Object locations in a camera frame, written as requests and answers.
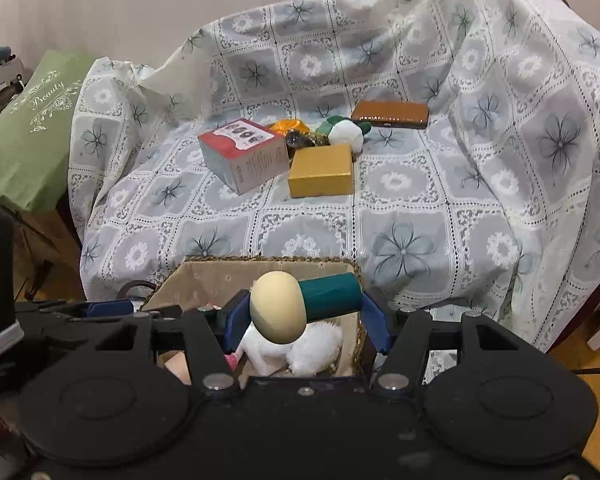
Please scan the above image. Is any green printed cushion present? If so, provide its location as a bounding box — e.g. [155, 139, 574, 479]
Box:
[0, 50, 96, 213]

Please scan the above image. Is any green and white plush toy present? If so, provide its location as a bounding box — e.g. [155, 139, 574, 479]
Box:
[316, 115, 372, 153]

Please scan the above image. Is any gold cardboard box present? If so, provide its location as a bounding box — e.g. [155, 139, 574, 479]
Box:
[287, 143, 355, 198]

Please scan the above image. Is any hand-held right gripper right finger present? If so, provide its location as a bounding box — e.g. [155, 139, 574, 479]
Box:
[360, 292, 533, 392]

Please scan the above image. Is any glass ball ornament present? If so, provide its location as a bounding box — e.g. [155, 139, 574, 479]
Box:
[286, 129, 326, 153]

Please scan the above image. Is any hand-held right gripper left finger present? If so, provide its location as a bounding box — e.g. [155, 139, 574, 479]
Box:
[87, 289, 254, 392]

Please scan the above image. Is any woven basket with fabric liner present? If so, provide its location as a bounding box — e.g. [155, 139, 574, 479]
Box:
[117, 255, 368, 386]

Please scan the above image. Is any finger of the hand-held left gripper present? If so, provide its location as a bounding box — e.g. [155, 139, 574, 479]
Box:
[15, 299, 148, 361]

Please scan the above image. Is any white fluffy plush toy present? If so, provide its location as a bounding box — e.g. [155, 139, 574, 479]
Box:
[235, 320, 344, 376]

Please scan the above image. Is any cream and teal mushroom toy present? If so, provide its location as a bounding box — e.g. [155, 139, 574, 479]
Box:
[249, 271, 363, 346]

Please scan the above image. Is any white cardboard box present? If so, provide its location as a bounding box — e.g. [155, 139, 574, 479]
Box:
[0, 55, 31, 111]

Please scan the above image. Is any brown leather case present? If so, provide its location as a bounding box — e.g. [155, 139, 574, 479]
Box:
[351, 100, 429, 130]

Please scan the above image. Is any red printed carton box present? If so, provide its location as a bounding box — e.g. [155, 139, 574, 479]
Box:
[198, 118, 289, 195]

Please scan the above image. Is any floral lace cover cloth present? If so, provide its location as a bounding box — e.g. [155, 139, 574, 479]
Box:
[67, 0, 600, 361]

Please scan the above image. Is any orange satin pouch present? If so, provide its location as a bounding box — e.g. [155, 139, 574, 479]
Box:
[270, 119, 311, 136]

